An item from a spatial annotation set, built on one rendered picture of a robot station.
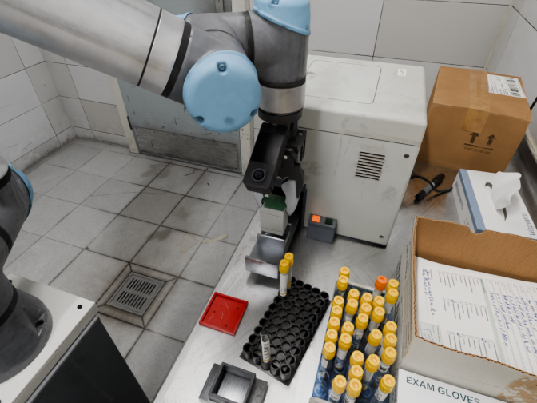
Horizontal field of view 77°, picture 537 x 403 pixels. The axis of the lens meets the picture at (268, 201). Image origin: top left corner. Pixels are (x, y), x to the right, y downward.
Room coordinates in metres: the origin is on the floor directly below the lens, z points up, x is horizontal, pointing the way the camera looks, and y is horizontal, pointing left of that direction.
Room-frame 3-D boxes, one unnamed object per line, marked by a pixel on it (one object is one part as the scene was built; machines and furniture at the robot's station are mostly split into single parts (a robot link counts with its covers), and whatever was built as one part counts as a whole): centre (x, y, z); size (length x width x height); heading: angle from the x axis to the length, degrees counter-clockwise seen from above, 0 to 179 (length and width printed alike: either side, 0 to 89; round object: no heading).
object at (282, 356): (0.31, -0.03, 0.93); 0.17 x 0.09 x 0.11; 150
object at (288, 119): (0.51, -0.02, 1.14); 0.09 x 0.08 x 0.12; 161
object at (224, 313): (0.33, 0.08, 0.88); 0.07 x 0.07 x 0.01; 71
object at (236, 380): (0.20, 0.05, 0.89); 0.09 x 0.05 x 0.04; 71
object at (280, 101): (0.50, -0.02, 1.22); 0.08 x 0.08 x 0.05
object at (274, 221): (0.48, -0.01, 0.98); 0.05 x 0.04 x 0.06; 71
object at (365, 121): (0.66, -0.17, 1.03); 0.31 x 0.27 x 0.30; 161
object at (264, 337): (0.24, 0.00, 0.93); 0.01 x 0.01 x 0.10
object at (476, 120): (0.93, -0.60, 0.97); 0.31 x 0.23 x 0.18; 155
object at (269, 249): (0.50, -0.02, 0.92); 0.21 x 0.07 x 0.05; 161
